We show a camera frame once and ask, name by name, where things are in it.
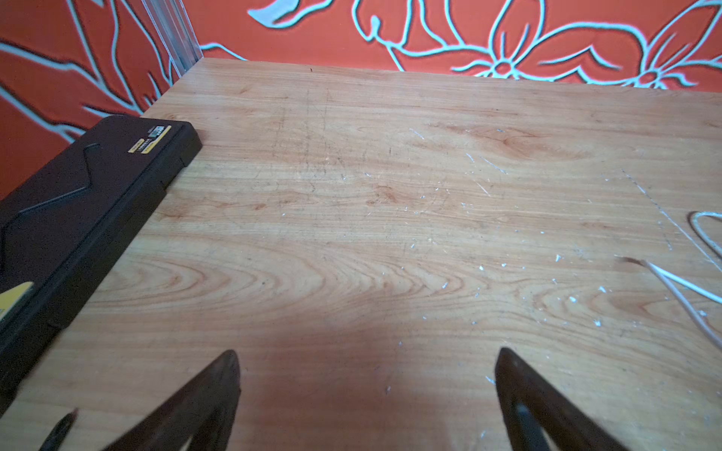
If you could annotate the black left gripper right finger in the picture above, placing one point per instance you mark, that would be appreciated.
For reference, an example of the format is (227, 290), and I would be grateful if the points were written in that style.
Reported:
(536, 414)

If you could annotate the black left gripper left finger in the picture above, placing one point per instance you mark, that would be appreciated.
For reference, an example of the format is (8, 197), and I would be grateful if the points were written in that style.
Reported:
(199, 416)

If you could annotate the black flat tool case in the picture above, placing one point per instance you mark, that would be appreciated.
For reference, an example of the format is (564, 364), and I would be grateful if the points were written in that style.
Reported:
(64, 229)

